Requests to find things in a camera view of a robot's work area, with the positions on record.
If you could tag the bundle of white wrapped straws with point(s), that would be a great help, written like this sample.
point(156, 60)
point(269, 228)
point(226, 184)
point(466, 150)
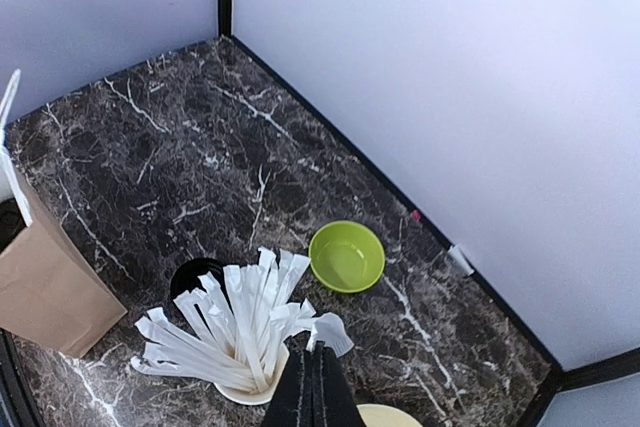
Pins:
point(232, 342)

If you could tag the stack of black lids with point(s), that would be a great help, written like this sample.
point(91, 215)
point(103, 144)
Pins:
point(186, 277)

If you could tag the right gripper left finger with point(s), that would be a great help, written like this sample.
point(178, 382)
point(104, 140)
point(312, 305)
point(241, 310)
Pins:
point(291, 404)

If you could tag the beige plate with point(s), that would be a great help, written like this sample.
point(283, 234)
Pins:
point(379, 415)

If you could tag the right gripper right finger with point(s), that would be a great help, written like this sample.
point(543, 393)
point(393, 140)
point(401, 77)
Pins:
point(332, 402)

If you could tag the green bowl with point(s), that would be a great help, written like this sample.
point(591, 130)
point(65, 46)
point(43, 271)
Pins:
point(346, 256)

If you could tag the single white straw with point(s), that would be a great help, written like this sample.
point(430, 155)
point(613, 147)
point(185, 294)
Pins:
point(329, 329)

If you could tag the brown paper bag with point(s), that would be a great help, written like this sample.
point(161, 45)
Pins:
point(50, 294)

